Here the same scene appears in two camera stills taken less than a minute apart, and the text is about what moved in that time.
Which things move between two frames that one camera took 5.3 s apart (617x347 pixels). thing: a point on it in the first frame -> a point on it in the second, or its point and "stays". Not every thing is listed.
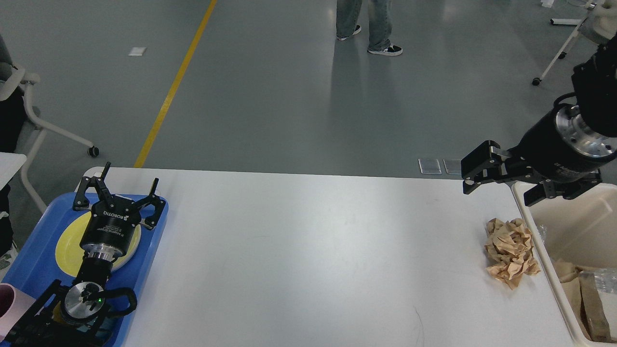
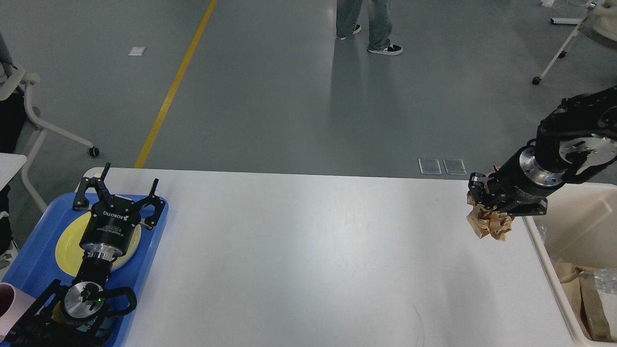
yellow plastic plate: (69, 253) stays
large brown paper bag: (583, 285) stays
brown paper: (508, 246) -> (486, 221)
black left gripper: (111, 227) stays
